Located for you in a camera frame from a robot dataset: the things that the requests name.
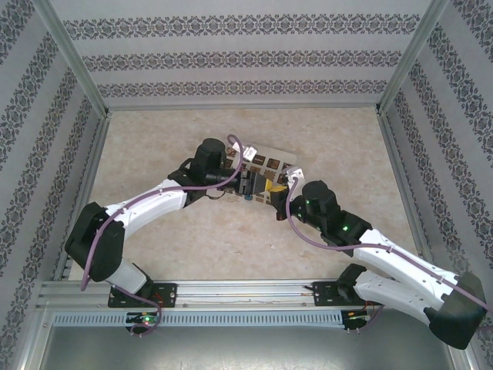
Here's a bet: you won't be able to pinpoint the aluminium frame post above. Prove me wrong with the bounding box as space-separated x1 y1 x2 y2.
375 0 452 115

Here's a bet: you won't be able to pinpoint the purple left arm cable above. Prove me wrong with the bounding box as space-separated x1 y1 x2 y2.
80 133 247 337

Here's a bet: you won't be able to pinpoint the small circuit board green light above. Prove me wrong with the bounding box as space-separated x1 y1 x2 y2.
126 313 159 325

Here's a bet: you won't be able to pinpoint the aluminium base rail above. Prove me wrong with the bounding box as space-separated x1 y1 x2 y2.
37 280 386 310

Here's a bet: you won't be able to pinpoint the grey slotted cable duct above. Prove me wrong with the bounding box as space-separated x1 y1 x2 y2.
51 310 344 328

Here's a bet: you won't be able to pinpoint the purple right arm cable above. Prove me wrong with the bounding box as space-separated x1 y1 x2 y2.
285 177 493 332

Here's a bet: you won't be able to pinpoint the aluminium side rail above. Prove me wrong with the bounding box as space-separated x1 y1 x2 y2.
52 114 112 280
376 109 433 267

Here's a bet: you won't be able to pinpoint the small circuit board orange wires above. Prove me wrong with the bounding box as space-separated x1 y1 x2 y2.
344 308 371 322

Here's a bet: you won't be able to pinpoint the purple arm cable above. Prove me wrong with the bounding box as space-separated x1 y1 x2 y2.
285 177 493 332
80 133 247 337

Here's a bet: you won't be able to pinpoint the cream box with brown pictures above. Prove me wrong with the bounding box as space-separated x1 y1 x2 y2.
222 143 300 206

